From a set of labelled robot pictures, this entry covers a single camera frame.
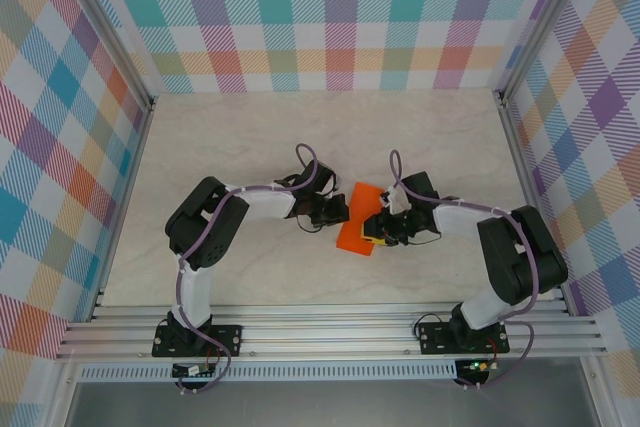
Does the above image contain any thin black left gripper cable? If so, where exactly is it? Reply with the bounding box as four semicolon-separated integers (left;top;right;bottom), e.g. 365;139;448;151
294;214;324;235

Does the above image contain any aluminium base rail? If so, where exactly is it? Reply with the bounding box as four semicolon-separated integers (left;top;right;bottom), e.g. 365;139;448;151
54;300;609;362

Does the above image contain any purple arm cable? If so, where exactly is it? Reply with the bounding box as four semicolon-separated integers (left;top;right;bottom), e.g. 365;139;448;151
388;148;541;391
172;143;334;395

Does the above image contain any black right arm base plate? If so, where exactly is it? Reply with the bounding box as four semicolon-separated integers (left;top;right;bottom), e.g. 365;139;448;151
418;322;510;356

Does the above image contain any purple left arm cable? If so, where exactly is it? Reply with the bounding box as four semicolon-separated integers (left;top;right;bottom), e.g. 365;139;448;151
172;143;334;395

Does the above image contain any aluminium frame post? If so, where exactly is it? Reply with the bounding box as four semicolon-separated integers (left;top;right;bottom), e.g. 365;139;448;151
58;0;157;113
492;0;587;103

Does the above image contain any thin black base cable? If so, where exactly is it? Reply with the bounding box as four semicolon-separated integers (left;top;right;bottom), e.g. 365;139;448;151
412;313;456;346

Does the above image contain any thin black right gripper cable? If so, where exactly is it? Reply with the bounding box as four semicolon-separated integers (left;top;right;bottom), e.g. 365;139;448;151
399;226;442;248

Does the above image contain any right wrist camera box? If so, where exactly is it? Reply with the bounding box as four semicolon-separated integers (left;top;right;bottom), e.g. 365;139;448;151
381;185;412;214

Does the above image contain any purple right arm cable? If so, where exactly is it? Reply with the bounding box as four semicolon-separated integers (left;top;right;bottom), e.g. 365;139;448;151
388;148;541;391

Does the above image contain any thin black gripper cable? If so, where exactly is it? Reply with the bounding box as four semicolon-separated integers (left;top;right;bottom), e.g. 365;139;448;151
399;226;442;248
294;214;324;235

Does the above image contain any orange paper sheet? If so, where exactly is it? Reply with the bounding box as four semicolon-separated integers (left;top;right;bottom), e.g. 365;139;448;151
334;180;389;257

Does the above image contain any slotted grey cable duct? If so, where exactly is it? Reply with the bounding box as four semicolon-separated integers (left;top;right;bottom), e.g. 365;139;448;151
78;364;460;383

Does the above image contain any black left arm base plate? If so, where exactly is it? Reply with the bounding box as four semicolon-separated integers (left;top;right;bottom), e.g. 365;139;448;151
152;324;244;358

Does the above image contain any aluminium side rail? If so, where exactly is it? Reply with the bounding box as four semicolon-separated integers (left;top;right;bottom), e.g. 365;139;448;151
88;96;157;323
497;91;572;316

